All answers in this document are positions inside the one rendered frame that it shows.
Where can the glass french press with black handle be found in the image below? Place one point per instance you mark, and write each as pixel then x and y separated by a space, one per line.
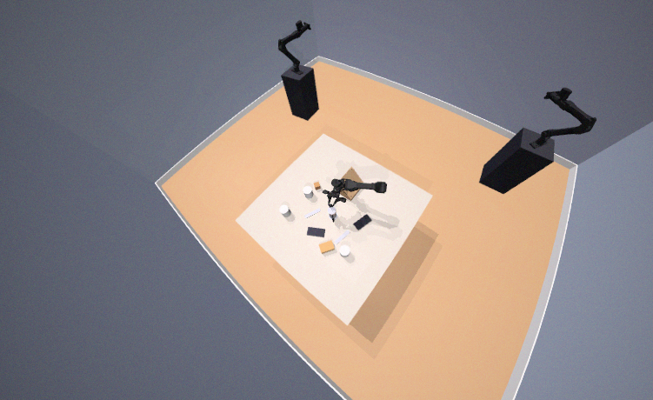
pixel 332 213

